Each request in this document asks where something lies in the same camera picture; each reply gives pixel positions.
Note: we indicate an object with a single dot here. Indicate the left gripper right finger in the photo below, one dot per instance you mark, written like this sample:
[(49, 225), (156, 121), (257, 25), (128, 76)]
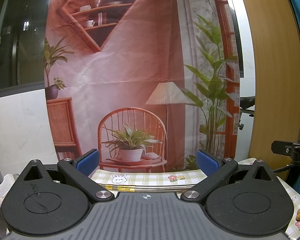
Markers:
[(218, 172)]

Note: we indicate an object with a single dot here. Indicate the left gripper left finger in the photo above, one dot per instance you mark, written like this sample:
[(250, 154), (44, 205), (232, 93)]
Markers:
[(77, 172)]

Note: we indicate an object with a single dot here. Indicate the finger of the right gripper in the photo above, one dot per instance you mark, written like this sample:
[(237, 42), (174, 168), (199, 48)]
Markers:
[(291, 149)]

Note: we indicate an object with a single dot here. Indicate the checkered bunny tablecloth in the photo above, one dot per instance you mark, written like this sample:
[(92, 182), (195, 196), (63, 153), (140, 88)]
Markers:
[(186, 178)]

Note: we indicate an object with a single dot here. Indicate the telescopic metal pole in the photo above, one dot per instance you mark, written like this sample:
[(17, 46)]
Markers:
[(129, 188)]

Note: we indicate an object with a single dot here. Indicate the wooden door panel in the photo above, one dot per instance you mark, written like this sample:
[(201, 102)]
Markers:
[(276, 45)]

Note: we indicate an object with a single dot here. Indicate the exercise bike seat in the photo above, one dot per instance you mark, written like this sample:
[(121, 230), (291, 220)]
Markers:
[(244, 104)]

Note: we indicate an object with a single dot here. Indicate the white plastic rack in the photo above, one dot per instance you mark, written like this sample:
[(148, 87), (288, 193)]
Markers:
[(6, 185)]

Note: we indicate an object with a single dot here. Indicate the printed room backdrop cloth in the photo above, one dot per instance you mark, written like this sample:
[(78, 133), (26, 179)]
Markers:
[(147, 83)]

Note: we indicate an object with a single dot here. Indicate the dark window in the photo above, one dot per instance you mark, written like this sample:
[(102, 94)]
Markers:
[(22, 33)]

